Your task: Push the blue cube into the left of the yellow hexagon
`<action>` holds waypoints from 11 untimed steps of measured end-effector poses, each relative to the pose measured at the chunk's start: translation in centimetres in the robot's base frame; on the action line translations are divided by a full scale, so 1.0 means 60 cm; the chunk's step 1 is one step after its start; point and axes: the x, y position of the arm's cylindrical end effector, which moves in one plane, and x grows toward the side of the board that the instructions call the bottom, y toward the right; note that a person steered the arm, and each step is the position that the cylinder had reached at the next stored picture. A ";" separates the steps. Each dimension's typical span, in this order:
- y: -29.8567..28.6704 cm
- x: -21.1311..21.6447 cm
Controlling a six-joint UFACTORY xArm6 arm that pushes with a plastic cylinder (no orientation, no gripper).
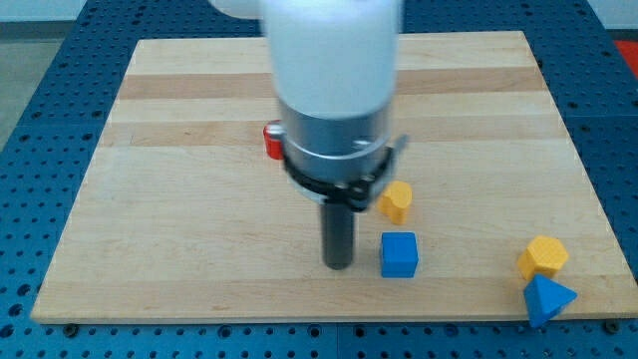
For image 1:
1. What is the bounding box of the wooden board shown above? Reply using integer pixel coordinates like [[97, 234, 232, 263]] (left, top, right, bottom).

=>
[[31, 31, 637, 324]]

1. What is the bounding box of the yellow hexagon block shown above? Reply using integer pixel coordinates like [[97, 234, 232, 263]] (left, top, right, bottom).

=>
[[516, 235, 569, 281]]

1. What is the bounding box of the yellow heart block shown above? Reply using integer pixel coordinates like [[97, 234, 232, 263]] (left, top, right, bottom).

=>
[[377, 180, 413, 225]]

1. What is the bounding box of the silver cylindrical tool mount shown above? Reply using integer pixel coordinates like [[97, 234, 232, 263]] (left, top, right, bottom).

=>
[[278, 101, 409, 212]]

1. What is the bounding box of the red block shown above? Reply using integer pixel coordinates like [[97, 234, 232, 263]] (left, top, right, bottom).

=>
[[262, 120, 285, 161]]

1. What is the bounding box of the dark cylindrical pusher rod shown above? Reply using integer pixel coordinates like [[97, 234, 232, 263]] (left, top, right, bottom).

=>
[[320, 203, 355, 270]]

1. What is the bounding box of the blue cube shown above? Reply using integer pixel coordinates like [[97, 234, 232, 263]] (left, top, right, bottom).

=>
[[380, 231, 420, 278]]

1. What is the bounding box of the blue perforated table frame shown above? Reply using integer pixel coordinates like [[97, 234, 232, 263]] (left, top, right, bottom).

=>
[[1, 0, 637, 358]]

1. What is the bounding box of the blue triangular block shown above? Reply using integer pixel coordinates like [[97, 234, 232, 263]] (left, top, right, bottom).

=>
[[523, 274, 578, 328]]

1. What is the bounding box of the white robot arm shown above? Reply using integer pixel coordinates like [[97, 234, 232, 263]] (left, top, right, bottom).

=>
[[210, 0, 408, 270]]

